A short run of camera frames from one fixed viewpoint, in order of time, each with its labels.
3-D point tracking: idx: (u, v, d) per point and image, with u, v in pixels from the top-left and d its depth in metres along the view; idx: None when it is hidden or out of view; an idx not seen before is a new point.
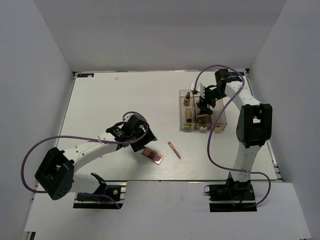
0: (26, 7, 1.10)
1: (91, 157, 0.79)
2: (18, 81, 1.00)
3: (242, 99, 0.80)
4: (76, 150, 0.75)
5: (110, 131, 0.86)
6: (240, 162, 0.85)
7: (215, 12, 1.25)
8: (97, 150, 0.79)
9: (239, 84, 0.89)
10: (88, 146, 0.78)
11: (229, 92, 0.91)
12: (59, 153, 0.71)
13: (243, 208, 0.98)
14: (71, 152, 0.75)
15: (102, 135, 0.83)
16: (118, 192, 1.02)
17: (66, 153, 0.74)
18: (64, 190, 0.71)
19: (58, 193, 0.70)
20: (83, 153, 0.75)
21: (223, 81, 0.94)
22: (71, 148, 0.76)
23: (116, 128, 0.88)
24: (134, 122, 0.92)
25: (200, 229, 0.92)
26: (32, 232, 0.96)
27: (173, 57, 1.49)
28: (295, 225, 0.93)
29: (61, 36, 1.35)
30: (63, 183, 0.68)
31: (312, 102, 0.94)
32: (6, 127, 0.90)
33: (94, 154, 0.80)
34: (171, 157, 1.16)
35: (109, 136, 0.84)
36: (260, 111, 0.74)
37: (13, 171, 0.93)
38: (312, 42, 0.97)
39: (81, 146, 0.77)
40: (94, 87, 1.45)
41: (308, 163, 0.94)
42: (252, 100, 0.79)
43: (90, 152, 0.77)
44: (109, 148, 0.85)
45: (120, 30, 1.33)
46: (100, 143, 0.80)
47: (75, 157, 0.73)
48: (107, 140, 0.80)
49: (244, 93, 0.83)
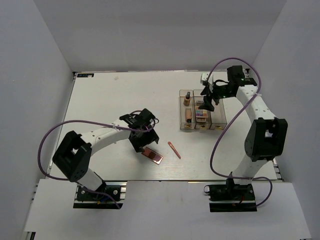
0: (26, 6, 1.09)
1: (104, 143, 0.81)
2: (18, 82, 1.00)
3: (254, 110, 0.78)
4: (93, 134, 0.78)
5: (123, 118, 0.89)
6: (243, 170, 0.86)
7: (216, 12, 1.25)
8: (111, 136, 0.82)
9: (253, 89, 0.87)
10: (103, 131, 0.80)
11: (241, 96, 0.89)
12: (77, 136, 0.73)
13: (243, 208, 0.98)
14: (88, 136, 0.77)
15: (117, 122, 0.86)
16: (118, 192, 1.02)
17: (83, 136, 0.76)
18: (80, 173, 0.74)
19: (75, 175, 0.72)
20: (99, 137, 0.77)
21: (236, 82, 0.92)
22: (87, 132, 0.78)
23: (129, 116, 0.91)
24: (147, 115, 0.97)
25: (200, 229, 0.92)
26: (32, 232, 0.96)
27: (173, 57, 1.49)
28: (295, 225, 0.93)
29: (61, 36, 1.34)
30: (80, 165, 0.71)
31: (313, 102, 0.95)
32: (6, 127, 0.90)
33: (108, 140, 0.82)
34: (171, 157, 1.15)
35: (122, 123, 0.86)
36: (273, 125, 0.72)
37: (13, 171, 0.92)
38: (312, 42, 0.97)
39: (97, 131, 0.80)
40: (94, 87, 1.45)
41: (309, 163, 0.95)
42: (265, 112, 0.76)
43: (105, 137, 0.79)
44: (121, 135, 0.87)
45: (120, 30, 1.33)
46: (115, 129, 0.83)
47: (92, 141, 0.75)
48: (121, 127, 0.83)
49: (257, 102, 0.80)
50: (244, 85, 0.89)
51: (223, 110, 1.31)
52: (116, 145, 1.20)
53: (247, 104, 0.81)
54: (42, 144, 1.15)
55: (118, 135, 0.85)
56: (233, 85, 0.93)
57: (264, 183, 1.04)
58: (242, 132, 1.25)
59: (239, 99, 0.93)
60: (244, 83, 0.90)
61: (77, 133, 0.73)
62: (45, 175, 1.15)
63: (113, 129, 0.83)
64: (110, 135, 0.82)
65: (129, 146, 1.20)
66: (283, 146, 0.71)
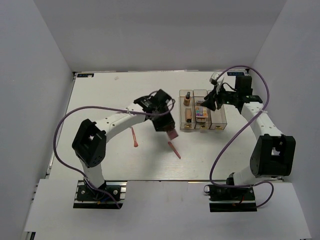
0: (26, 6, 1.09)
1: (119, 129, 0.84)
2: (19, 82, 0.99)
3: (260, 126, 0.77)
4: (107, 121, 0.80)
5: (137, 102, 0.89)
6: (244, 178, 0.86)
7: (216, 12, 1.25)
8: (125, 122, 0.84)
9: (259, 106, 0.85)
10: (117, 117, 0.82)
11: (246, 113, 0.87)
12: (92, 124, 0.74)
13: (243, 208, 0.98)
14: (102, 124, 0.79)
15: (131, 106, 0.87)
16: (118, 192, 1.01)
17: (98, 124, 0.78)
18: (99, 159, 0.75)
19: (94, 161, 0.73)
20: (113, 124, 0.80)
21: (240, 100, 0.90)
22: (102, 120, 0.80)
23: (143, 100, 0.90)
24: (163, 95, 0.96)
25: (200, 229, 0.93)
26: (32, 232, 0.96)
27: (173, 57, 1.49)
28: (296, 225, 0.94)
29: (61, 36, 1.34)
30: (98, 150, 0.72)
31: (313, 103, 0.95)
32: (6, 127, 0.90)
33: (124, 125, 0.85)
34: (171, 158, 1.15)
35: (136, 107, 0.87)
36: (280, 143, 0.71)
37: (13, 171, 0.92)
38: (312, 43, 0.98)
39: (110, 117, 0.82)
40: (94, 87, 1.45)
41: (308, 163, 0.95)
42: (271, 129, 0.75)
43: (119, 124, 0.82)
44: (137, 119, 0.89)
45: (120, 29, 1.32)
46: (129, 114, 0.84)
47: (106, 128, 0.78)
48: (135, 112, 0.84)
49: (262, 118, 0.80)
50: (249, 102, 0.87)
51: (223, 110, 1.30)
52: (116, 144, 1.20)
53: (252, 120, 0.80)
54: (42, 144, 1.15)
55: (132, 120, 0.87)
56: (238, 101, 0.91)
57: (266, 185, 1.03)
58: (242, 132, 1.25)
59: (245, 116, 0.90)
60: (249, 100, 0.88)
61: (92, 121, 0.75)
62: (45, 175, 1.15)
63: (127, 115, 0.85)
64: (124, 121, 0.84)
65: (129, 146, 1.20)
66: (291, 164, 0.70)
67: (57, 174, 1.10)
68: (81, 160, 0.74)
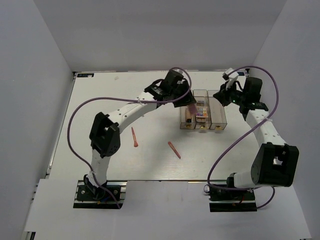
0: (26, 6, 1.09)
1: (131, 119, 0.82)
2: (19, 82, 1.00)
3: (263, 134, 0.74)
4: (119, 113, 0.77)
5: (148, 91, 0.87)
6: (242, 181, 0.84)
7: (216, 12, 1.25)
8: (138, 111, 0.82)
9: (264, 113, 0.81)
10: (129, 108, 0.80)
11: (251, 120, 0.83)
12: (105, 117, 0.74)
13: (244, 208, 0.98)
14: (114, 115, 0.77)
15: (142, 96, 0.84)
16: (118, 192, 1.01)
17: (111, 116, 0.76)
18: (114, 148, 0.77)
19: (110, 150, 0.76)
20: (126, 116, 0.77)
21: (246, 106, 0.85)
22: (113, 112, 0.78)
23: (154, 87, 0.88)
24: (172, 78, 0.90)
25: (200, 229, 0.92)
26: (32, 232, 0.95)
27: (174, 57, 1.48)
28: (296, 225, 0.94)
29: (61, 36, 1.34)
30: (113, 142, 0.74)
31: (313, 102, 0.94)
32: (6, 127, 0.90)
33: (135, 115, 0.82)
34: (171, 158, 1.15)
35: (148, 96, 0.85)
36: (283, 152, 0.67)
37: (12, 171, 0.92)
38: (312, 42, 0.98)
39: (122, 108, 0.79)
40: (94, 87, 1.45)
41: (308, 163, 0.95)
42: (275, 138, 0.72)
43: (131, 114, 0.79)
44: (149, 108, 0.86)
45: (120, 29, 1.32)
46: (140, 104, 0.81)
47: (119, 120, 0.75)
48: (147, 101, 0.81)
49: (266, 126, 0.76)
50: (254, 109, 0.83)
51: (222, 110, 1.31)
52: None
53: (255, 127, 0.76)
54: (41, 144, 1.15)
55: (144, 109, 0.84)
56: (243, 108, 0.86)
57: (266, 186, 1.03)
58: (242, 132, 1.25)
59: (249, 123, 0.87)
60: (254, 107, 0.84)
61: (104, 114, 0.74)
62: (45, 175, 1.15)
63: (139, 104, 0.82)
64: (136, 110, 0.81)
65: (129, 146, 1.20)
66: (293, 175, 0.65)
67: (57, 174, 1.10)
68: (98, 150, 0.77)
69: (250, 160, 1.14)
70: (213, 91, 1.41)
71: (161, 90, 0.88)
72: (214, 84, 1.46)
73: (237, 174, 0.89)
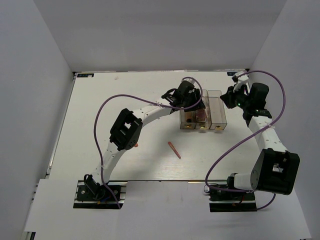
0: (26, 6, 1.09)
1: (151, 118, 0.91)
2: (18, 82, 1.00)
3: (265, 140, 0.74)
4: (142, 111, 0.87)
5: (164, 96, 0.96)
6: (242, 182, 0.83)
7: (216, 12, 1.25)
8: (157, 112, 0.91)
9: (267, 120, 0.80)
10: (150, 108, 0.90)
11: (253, 126, 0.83)
12: (131, 112, 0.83)
13: (244, 208, 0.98)
14: (137, 113, 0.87)
15: (160, 101, 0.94)
16: (118, 192, 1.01)
17: (135, 113, 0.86)
18: (132, 143, 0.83)
19: (129, 144, 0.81)
20: (147, 114, 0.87)
21: (249, 113, 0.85)
22: (137, 109, 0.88)
23: (169, 95, 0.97)
24: (184, 89, 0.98)
25: (200, 228, 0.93)
26: (32, 232, 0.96)
27: (174, 57, 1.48)
28: (296, 225, 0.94)
29: (61, 36, 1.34)
30: (134, 135, 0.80)
31: (312, 103, 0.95)
32: (6, 127, 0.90)
33: (154, 115, 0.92)
34: (171, 158, 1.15)
35: (164, 101, 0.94)
36: (284, 159, 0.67)
37: (13, 171, 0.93)
38: (312, 42, 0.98)
39: (144, 108, 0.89)
40: (94, 87, 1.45)
41: (308, 163, 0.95)
42: (276, 144, 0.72)
43: (152, 114, 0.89)
44: (164, 112, 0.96)
45: (120, 29, 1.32)
46: (159, 106, 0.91)
47: (142, 117, 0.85)
48: (164, 105, 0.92)
49: (269, 133, 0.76)
50: (257, 116, 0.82)
51: (222, 109, 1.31)
52: None
53: (256, 133, 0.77)
54: (41, 144, 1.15)
55: (162, 111, 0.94)
56: (247, 113, 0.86)
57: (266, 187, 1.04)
58: (242, 132, 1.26)
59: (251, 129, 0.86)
60: (258, 114, 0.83)
61: (130, 111, 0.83)
62: (45, 175, 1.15)
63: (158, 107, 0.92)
64: (155, 112, 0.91)
65: None
66: (293, 184, 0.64)
67: (57, 174, 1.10)
68: (117, 143, 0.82)
69: (250, 160, 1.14)
70: (213, 91, 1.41)
71: (175, 98, 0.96)
72: (214, 84, 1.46)
73: (237, 175, 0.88)
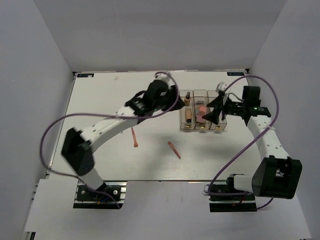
0: (26, 6, 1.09)
1: (109, 135, 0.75)
2: (18, 82, 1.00)
3: (265, 146, 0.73)
4: (94, 130, 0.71)
5: (128, 105, 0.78)
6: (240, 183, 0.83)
7: (215, 13, 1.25)
8: (115, 127, 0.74)
9: (266, 121, 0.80)
10: (105, 124, 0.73)
11: (253, 128, 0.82)
12: (77, 133, 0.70)
13: (244, 208, 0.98)
14: (88, 132, 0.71)
15: (121, 110, 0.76)
16: (118, 192, 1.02)
17: (84, 133, 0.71)
18: (87, 166, 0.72)
19: (82, 169, 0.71)
20: (100, 132, 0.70)
21: (247, 112, 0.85)
22: (88, 127, 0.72)
23: (135, 101, 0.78)
24: (154, 91, 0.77)
25: (200, 229, 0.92)
26: (32, 232, 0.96)
27: (174, 57, 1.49)
28: (296, 225, 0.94)
29: (61, 36, 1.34)
30: (84, 161, 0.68)
31: (313, 103, 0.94)
32: (6, 127, 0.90)
33: (114, 130, 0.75)
34: (171, 158, 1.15)
35: (127, 110, 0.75)
36: (286, 165, 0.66)
37: (13, 171, 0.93)
38: (312, 42, 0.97)
39: (98, 124, 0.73)
40: (94, 88, 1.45)
41: (308, 163, 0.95)
42: (278, 150, 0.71)
43: (107, 131, 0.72)
44: (129, 124, 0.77)
45: (120, 29, 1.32)
46: (118, 120, 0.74)
47: (93, 137, 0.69)
48: (125, 116, 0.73)
49: (269, 136, 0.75)
50: (257, 115, 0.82)
51: None
52: (116, 144, 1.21)
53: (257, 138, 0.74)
54: (41, 144, 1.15)
55: (125, 124, 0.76)
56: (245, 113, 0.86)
57: None
58: (241, 132, 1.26)
59: (250, 129, 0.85)
60: (257, 112, 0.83)
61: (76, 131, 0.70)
62: (45, 175, 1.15)
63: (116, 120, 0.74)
64: (113, 127, 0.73)
65: (129, 146, 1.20)
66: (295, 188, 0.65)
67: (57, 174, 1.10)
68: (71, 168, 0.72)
69: (249, 160, 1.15)
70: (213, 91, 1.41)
71: (143, 105, 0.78)
72: (214, 84, 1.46)
73: (236, 176, 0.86)
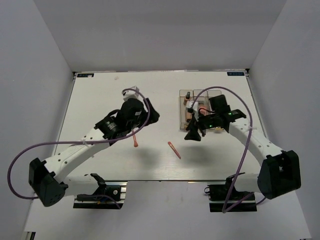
0: (25, 6, 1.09)
1: (78, 162, 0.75)
2: (18, 82, 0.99)
3: (258, 147, 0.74)
4: (59, 159, 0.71)
5: (98, 127, 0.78)
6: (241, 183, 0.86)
7: (215, 12, 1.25)
8: (81, 154, 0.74)
9: (246, 122, 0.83)
10: (71, 152, 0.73)
11: (236, 133, 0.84)
12: (41, 164, 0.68)
13: (244, 208, 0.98)
14: (53, 162, 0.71)
15: (89, 134, 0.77)
16: (118, 192, 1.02)
17: (48, 163, 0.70)
18: (56, 197, 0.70)
19: (51, 200, 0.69)
20: (66, 161, 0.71)
21: (224, 119, 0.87)
22: (53, 157, 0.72)
23: (107, 121, 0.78)
24: (128, 111, 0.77)
25: (200, 229, 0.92)
26: (32, 232, 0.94)
27: (174, 57, 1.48)
28: (295, 225, 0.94)
29: (61, 36, 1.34)
30: (50, 193, 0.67)
31: (313, 103, 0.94)
32: (5, 127, 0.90)
33: (82, 156, 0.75)
34: (171, 158, 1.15)
35: (96, 134, 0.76)
36: (282, 159, 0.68)
37: (13, 171, 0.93)
38: (312, 42, 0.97)
39: (64, 153, 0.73)
40: (94, 87, 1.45)
41: (308, 164, 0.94)
42: (270, 147, 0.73)
43: (73, 159, 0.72)
44: (101, 147, 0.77)
45: (120, 29, 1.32)
46: (86, 145, 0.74)
47: (57, 169, 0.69)
48: (92, 141, 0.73)
49: (256, 136, 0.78)
50: (235, 120, 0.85)
51: None
52: (116, 144, 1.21)
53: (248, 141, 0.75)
54: (42, 144, 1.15)
55: (95, 148, 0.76)
56: (223, 120, 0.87)
57: None
58: None
59: (233, 134, 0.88)
60: (233, 116, 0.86)
61: (39, 163, 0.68)
62: None
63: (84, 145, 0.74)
64: (79, 154, 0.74)
65: (129, 146, 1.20)
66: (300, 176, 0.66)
67: None
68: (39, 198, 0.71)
69: (249, 160, 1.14)
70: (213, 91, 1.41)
71: (116, 125, 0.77)
72: (215, 84, 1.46)
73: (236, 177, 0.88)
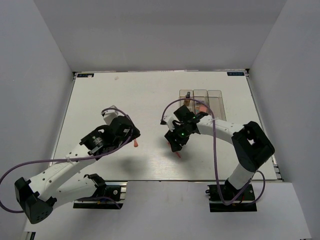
0: (25, 6, 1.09)
1: (63, 180, 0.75)
2: (18, 82, 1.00)
3: (224, 130, 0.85)
4: (43, 178, 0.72)
5: (84, 143, 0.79)
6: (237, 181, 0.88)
7: (215, 12, 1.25)
8: (67, 171, 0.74)
9: (209, 117, 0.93)
10: (55, 171, 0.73)
11: (204, 129, 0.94)
12: (25, 184, 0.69)
13: (244, 208, 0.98)
14: (38, 182, 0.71)
15: (75, 150, 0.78)
16: (118, 192, 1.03)
17: (32, 183, 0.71)
18: (44, 213, 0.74)
19: (38, 216, 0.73)
20: (50, 180, 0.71)
21: (191, 122, 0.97)
22: (38, 175, 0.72)
23: (93, 137, 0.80)
24: (117, 126, 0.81)
25: (200, 229, 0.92)
26: (32, 232, 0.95)
27: (174, 57, 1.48)
28: (296, 225, 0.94)
29: (61, 36, 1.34)
30: (35, 212, 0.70)
31: (313, 103, 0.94)
32: (6, 127, 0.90)
33: (68, 174, 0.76)
34: (171, 158, 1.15)
35: (82, 150, 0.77)
36: (248, 132, 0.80)
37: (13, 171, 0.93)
38: (312, 42, 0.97)
39: (49, 171, 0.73)
40: (94, 88, 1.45)
41: (309, 164, 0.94)
42: (233, 127, 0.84)
43: (58, 177, 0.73)
44: (87, 162, 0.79)
45: (120, 29, 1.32)
46: (70, 162, 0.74)
47: (41, 188, 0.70)
48: (78, 158, 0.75)
49: (220, 123, 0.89)
50: (200, 120, 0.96)
51: (223, 110, 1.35)
52: None
53: (214, 130, 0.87)
54: (41, 144, 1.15)
55: (81, 164, 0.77)
56: (190, 124, 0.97)
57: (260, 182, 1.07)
58: None
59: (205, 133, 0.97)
60: (198, 117, 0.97)
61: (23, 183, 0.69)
62: None
63: (69, 162, 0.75)
64: (64, 171, 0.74)
65: (129, 146, 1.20)
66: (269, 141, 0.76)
67: None
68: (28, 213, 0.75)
69: None
70: (213, 91, 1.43)
71: (103, 140, 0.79)
72: (215, 84, 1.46)
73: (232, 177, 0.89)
